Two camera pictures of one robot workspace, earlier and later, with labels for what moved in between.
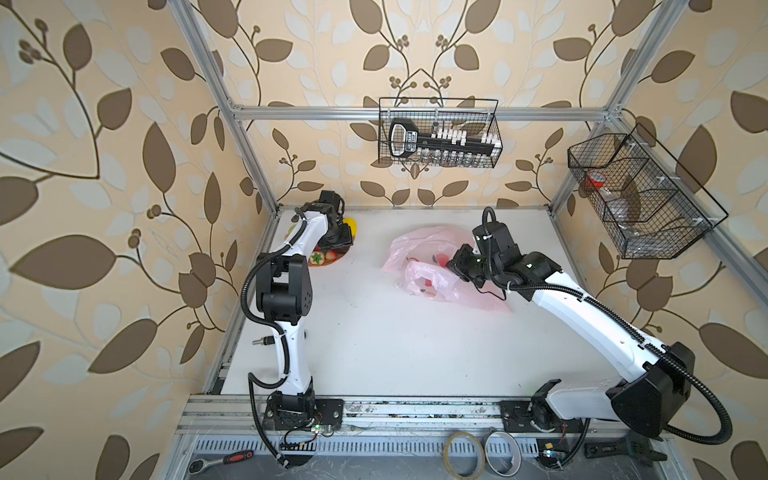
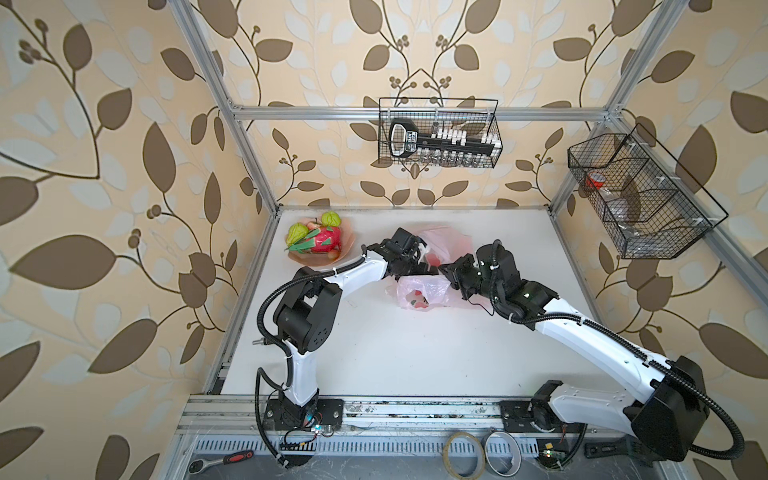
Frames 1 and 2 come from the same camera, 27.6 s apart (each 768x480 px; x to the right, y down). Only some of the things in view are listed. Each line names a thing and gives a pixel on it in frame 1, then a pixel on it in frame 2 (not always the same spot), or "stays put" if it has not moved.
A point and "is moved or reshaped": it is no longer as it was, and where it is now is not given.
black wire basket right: [646, 204] stays put
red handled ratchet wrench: [198, 465] stays put
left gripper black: [346, 238] -> [423, 268]
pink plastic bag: [419, 258] is moved or reshaped
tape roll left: [463, 455] stays put
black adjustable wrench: [631, 446] stays put
